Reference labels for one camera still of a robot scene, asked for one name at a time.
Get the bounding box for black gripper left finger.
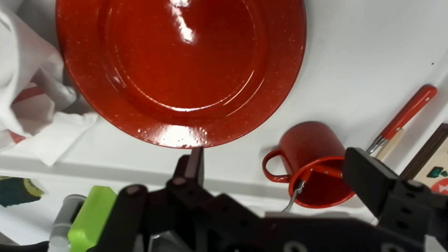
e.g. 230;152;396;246
100;145;221;252

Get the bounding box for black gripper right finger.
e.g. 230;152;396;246
342;147;448;252

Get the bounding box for red handled table knife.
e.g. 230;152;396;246
280;164;347;215

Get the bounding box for red enamel cup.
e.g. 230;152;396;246
261;119;357;210

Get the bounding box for red round plate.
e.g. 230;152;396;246
55;0;308;150

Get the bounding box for wooden toy button board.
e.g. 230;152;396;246
399;122;448;197

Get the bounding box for bottle with green cap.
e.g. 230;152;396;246
48;185;119;252

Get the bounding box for white plastic tray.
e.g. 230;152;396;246
0;0;448;221

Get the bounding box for dark green yellow sponge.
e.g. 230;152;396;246
0;175;46;208

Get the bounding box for red handled metal spoon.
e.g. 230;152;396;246
366;82;440;158

